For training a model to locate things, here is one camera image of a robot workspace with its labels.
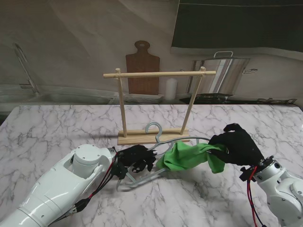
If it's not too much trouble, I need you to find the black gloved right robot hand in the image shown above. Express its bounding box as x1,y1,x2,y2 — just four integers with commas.
208,122,265,167

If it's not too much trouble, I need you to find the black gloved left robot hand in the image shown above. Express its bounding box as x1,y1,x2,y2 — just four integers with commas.
117,145,158,173

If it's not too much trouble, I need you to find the wooden rack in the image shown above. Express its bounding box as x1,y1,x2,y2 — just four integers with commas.
103,66,216,146

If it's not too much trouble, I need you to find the grey clothes hanger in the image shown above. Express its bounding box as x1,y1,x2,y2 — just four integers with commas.
116,122,210,192

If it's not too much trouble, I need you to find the green microfibre towel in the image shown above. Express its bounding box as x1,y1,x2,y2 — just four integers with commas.
156,141,227,175

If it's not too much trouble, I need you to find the steel stockpot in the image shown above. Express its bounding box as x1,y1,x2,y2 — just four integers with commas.
186,51,258,96

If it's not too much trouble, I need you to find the white candle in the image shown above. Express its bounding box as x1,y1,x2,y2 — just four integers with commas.
165,78,178,101

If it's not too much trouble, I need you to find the brown wooden cutting board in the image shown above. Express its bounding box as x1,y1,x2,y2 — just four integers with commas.
125,40,160,96

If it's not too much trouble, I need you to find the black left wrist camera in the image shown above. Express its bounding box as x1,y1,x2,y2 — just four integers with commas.
111,163,128,182

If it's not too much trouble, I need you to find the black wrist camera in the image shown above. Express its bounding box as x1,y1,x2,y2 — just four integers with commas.
111,163,128,182
240,165,258,182

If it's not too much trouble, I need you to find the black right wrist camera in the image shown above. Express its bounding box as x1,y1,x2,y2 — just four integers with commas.
240,165,258,182

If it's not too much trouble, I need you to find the red black left arm cable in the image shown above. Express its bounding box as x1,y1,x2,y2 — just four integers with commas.
63,151,119,217

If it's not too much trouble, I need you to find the red black arm cable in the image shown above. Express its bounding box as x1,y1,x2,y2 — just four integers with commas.
63,151,119,217
246,166,268,227

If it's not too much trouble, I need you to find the red black right arm cable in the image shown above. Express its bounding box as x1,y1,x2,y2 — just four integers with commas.
246,166,268,227

